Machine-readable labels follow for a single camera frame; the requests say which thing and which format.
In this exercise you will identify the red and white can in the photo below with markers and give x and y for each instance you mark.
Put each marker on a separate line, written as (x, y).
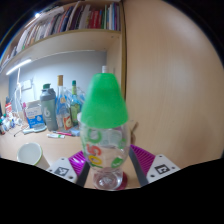
(8, 109)

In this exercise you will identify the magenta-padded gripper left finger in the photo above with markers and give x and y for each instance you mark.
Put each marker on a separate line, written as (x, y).
(61, 170)

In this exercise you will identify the clear glass bottle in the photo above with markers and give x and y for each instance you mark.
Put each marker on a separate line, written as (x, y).
(106, 69)

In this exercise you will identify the wooden shelf unit with books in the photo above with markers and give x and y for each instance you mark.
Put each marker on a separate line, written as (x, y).
(73, 40)

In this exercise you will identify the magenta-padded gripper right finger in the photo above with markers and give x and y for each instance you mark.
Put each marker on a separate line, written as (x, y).
(161, 168)

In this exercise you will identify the light blue hair brush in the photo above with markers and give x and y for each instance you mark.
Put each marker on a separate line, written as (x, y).
(36, 129)

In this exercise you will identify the white tube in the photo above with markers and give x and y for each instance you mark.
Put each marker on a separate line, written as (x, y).
(56, 135)

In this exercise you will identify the white wall power outlet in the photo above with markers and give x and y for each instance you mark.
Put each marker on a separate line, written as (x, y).
(26, 84)

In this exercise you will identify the flat round red coaster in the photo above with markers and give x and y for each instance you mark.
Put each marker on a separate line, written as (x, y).
(124, 181)

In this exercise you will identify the white LED light bar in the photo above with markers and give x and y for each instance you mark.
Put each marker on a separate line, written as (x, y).
(18, 66)

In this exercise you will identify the dark green bottle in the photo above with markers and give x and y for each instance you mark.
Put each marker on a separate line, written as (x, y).
(46, 86)

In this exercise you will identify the grey shaker bottle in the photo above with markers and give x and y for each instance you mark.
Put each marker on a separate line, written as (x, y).
(49, 110)

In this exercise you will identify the clear bottle with green cap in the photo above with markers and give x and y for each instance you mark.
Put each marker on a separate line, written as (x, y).
(104, 103)

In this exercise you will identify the white and blue box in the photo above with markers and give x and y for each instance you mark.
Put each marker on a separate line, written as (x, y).
(34, 115)

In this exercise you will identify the green-capped glass bottle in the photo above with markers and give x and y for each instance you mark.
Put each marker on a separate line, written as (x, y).
(75, 106)

